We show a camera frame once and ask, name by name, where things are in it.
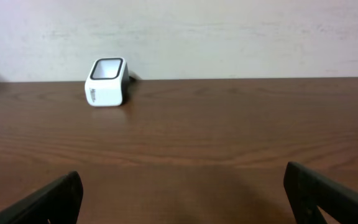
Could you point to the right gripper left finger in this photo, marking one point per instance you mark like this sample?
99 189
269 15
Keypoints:
58 202

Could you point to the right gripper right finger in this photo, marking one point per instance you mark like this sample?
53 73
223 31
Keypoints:
309 193

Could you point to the white barcode scanner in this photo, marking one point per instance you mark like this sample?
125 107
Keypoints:
107 82

